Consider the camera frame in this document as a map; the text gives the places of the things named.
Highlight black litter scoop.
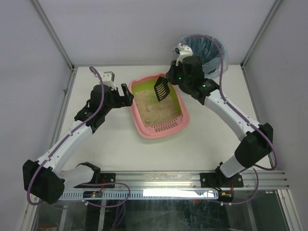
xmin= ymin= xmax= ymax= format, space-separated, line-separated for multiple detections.
xmin=154 ymin=76 xmax=170 ymax=102

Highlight pink green litter box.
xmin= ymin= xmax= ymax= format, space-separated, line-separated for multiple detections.
xmin=128 ymin=73 xmax=190 ymax=139

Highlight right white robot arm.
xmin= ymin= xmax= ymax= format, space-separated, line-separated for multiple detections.
xmin=166 ymin=55 xmax=273 ymax=189

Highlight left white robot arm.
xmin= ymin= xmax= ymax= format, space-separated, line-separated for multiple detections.
xmin=23 ymin=83 xmax=134 ymax=205

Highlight beige cat litter pellets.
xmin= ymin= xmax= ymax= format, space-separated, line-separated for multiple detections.
xmin=134 ymin=90 xmax=181 ymax=127

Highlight blue plastic bin liner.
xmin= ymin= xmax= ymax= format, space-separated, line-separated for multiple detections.
xmin=179 ymin=34 xmax=229 ymax=79

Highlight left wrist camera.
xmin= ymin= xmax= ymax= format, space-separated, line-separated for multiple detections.
xmin=99 ymin=71 xmax=116 ymax=89

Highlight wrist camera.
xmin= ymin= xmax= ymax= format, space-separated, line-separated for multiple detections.
xmin=175 ymin=43 xmax=193 ymax=66
xmin=99 ymin=71 xmax=116 ymax=89

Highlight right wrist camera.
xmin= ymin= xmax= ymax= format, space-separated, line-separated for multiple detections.
xmin=175 ymin=43 xmax=193 ymax=66

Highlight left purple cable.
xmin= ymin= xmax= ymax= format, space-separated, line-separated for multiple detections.
xmin=26 ymin=65 xmax=105 ymax=205

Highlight purple cable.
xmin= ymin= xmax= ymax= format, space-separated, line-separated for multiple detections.
xmin=26 ymin=65 xmax=105 ymax=205
xmin=180 ymin=35 xmax=279 ymax=206

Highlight right aluminium frame post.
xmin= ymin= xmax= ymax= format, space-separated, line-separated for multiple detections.
xmin=241 ymin=0 xmax=283 ymax=67

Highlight aluminium frame post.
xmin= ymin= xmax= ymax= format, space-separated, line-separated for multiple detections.
xmin=241 ymin=0 xmax=283 ymax=67
xmin=29 ymin=0 xmax=74 ymax=70

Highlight white slotted cable duct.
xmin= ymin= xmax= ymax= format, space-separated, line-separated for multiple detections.
xmin=60 ymin=189 xmax=218 ymax=200

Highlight left aluminium frame post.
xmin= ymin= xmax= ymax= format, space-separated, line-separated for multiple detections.
xmin=29 ymin=0 xmax=74 ymax=70

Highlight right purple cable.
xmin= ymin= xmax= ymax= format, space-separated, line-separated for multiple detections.
xmin=180 ymin=35 xmax=279 ymax=206

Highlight aluminium mounting rail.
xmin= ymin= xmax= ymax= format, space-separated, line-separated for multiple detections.
xmin=101 ymin=170 xmax=290 ymax=191

